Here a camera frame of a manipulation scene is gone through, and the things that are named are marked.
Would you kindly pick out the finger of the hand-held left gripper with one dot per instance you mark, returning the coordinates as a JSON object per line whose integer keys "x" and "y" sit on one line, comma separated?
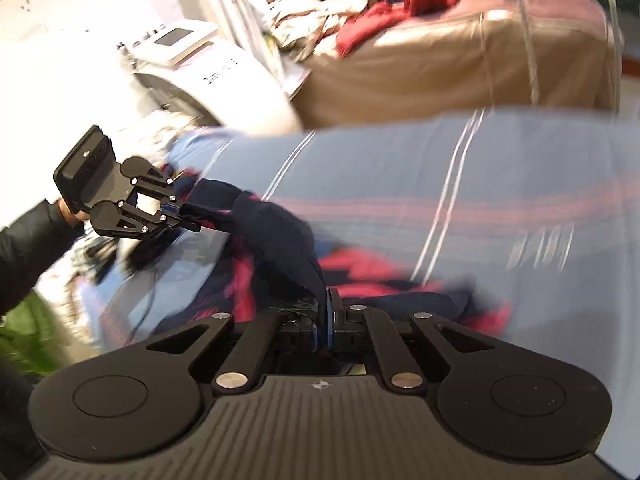
{"x": 152, "y": 187}
{"x": 150, "y": 220}

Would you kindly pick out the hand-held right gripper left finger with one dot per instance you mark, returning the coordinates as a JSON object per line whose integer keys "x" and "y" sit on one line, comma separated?
{"x": 320, "y": 321}

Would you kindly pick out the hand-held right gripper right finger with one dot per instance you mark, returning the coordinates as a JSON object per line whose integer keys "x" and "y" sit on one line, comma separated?
{"x": 333, "y": 321}

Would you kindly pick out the navy printed small garment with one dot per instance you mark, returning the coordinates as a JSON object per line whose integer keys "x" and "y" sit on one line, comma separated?
{"x": 280, "y": 230}

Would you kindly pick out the person's left forearm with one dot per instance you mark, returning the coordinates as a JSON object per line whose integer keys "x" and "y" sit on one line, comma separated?
{"x": 30, "y": 250}

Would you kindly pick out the person's left hand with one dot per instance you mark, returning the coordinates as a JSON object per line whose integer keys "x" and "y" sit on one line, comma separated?
{"x": 70, "y": 213}

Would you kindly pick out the white washing machine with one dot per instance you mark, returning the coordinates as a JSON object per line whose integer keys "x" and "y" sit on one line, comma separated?
{"x": 240, "y": 90}

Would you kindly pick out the green plant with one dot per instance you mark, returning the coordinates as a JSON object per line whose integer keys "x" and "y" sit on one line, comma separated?
{"x": 25, "y": 330}

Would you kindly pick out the blue striped bed sheet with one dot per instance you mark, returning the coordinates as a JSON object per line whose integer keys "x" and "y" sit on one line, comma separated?
{"x": 500, "y": 185}

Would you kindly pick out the cream floral cloth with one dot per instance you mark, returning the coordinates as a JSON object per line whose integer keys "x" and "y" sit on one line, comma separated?
{"x": 310, "y": 20}

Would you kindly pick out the beige sofa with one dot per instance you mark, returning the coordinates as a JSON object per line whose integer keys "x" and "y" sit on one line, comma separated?
{"x": 425, "y": 75}

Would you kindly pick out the pink cloth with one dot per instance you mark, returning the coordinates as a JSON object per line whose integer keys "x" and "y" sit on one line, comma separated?
{"x": 555, "y": 0}

